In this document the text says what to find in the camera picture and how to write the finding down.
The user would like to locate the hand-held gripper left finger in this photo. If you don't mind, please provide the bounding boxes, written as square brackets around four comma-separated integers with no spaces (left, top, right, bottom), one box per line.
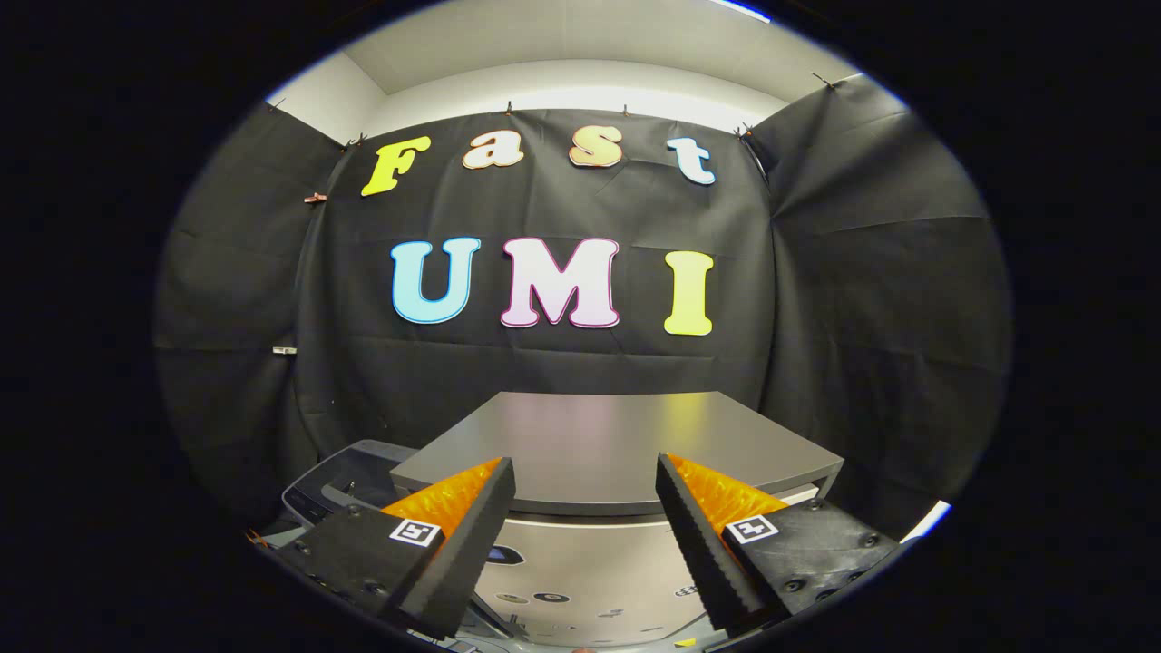
[270,456,516,641]

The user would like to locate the black backdrop cloth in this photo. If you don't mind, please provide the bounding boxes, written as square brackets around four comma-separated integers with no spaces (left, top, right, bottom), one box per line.
[152,68,1012,536]

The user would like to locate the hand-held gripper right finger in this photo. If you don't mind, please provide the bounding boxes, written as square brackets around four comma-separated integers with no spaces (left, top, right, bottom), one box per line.
[655,453,901,637]

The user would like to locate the grey cabinet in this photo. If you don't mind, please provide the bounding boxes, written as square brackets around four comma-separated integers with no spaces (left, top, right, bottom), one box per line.
[390,391,845,647]

